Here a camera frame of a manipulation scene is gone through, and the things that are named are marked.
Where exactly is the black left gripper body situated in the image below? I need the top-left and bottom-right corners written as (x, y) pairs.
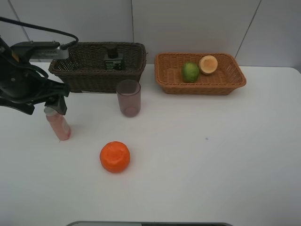
top-left (0, 39), bottom-right (70, 104)

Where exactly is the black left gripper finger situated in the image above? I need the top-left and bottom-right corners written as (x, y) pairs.
top-left (0, 100), bottom-right (35, 115)
top-left (44, 95), bottom-right (67, 115)

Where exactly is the pink bottle white cap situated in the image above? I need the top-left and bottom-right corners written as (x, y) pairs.
top-left (44, 107), bottom-right (71, 141)

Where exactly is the dark green pump bottle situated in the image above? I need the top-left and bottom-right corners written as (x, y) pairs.
top-left (104, 45), bottom-right (125, 71)

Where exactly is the translucent purple plastic cup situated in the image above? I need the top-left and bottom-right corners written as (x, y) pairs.
top-left (116, 80), bottom-right (141, 117)

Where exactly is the green lime fruit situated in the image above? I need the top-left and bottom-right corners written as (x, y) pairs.
top-left (182, 62), bottom-right (199, 83)

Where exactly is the red yellow peach fruit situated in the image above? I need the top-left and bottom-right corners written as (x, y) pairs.
top-left (199, 55), bottom-right (218, 75)

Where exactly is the dark brown wicker basket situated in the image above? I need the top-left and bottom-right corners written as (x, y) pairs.
top-left (48, 42), bottom-right (147, 93)

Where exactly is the orange tangerine fruit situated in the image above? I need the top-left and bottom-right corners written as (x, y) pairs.
top-left (99, 141), bottom-right (130, 173)

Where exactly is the orange wicker basket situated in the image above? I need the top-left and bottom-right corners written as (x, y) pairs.
top-left (154, 52), bottom-right (246, 96)

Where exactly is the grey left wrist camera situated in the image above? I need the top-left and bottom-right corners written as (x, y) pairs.
top-left (10, 41), bottom-right (69, 61)

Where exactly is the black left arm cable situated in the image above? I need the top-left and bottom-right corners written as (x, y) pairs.
top-left (0, 16), bottom-right (79, 50)

